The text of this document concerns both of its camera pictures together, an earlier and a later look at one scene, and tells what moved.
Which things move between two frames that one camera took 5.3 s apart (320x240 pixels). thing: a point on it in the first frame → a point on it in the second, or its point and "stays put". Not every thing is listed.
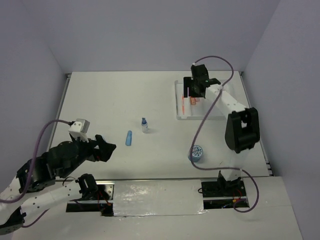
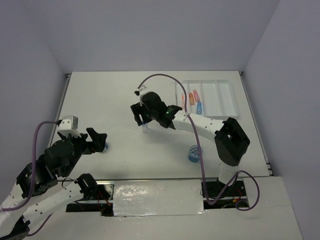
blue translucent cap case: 129,138 → 199,110
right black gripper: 187,82 → 137,109
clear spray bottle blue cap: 144,125 stays put
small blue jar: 197,153 stays put
